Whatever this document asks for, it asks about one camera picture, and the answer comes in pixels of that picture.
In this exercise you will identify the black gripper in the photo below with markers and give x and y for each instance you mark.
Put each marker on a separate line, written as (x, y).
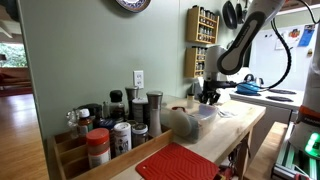
(212, 88)

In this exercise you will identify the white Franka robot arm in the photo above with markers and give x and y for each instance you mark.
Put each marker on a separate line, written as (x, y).
(246, 40)

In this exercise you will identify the small glass spice jar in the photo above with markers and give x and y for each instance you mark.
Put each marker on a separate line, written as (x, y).
(190, 100)

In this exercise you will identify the crumpled white napkin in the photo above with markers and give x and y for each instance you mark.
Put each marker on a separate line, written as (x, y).
(226, 114)

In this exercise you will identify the red plastic utensil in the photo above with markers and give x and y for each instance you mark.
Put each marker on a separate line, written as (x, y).
(178, 108)

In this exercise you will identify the wooden butcher block cart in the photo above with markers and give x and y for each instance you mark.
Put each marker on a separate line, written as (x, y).
(226, 133)

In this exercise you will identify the blue kettle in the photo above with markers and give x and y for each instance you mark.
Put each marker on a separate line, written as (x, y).
(248, 88)

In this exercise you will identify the wooden spice rack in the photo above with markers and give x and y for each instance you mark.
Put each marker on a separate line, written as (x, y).
(190, 63)
(193, 26)

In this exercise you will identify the black stove burner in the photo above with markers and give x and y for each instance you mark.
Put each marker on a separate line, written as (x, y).
(250, 94)
(281, 91)
(279, 98)

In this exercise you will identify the steel electric kettle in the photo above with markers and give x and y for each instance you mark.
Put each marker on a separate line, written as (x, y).
(260, 82)

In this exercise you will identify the steel pepper grinder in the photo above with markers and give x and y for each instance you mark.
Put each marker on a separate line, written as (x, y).
(154, 113)

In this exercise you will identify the white refrigerator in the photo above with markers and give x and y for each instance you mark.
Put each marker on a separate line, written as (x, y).
(266, 66)

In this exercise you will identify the white electric stove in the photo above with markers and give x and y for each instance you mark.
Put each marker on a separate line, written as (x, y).
(276, 103)

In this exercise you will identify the grey spice canister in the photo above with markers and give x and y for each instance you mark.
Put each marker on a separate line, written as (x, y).
(140, 110)

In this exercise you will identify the red silicone mat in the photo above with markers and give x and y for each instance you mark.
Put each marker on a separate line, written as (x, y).
(176, 163)

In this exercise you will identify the dark steel grinder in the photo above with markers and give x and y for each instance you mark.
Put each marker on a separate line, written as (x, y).
(131, 98)

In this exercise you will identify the silver lid glass jar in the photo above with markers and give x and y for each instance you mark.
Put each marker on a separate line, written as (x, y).
(140, 135)

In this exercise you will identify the black frying pan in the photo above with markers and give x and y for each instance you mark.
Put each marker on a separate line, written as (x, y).
(230, 15)
(239, 11)

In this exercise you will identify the white paper sheet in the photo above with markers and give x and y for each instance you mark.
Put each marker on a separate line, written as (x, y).
(280, 43)

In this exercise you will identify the black cap glass bottle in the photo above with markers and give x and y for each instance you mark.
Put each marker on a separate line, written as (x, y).
(116, 103)

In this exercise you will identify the white printed shaker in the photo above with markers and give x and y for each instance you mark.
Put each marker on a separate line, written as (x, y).
(122, 138)

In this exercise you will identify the slim small bottle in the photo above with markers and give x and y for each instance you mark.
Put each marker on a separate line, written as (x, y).
(105, 110)

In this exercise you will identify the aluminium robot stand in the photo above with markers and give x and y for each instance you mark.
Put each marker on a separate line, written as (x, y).
(290, 166)

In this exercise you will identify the blue lid jar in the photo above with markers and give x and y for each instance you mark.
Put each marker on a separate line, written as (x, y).
(106, 124)

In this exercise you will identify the colourful fridge picture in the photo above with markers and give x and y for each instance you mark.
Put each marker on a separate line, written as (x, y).
(294, 33)

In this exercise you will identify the black lid jar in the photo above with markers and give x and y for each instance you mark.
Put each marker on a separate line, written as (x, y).
(95, 110)

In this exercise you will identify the blue paper sheet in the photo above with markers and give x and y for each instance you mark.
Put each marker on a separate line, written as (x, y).
(306, 35)

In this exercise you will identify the wooden spice tray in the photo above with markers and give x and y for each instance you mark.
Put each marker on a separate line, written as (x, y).
(110, 165)

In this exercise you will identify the orange lid spice jar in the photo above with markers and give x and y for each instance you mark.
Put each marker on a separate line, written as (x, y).
(98, 146)

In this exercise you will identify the white cap red spice bottle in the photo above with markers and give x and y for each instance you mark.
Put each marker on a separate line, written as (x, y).
(85, 121)

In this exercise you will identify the clear glass bottle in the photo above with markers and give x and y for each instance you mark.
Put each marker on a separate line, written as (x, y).
(72, 121)

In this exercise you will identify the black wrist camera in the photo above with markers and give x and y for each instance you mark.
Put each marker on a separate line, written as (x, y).
(229, 84)

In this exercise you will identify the white wall outlet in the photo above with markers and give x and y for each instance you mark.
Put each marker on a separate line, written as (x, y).
(138, 79)

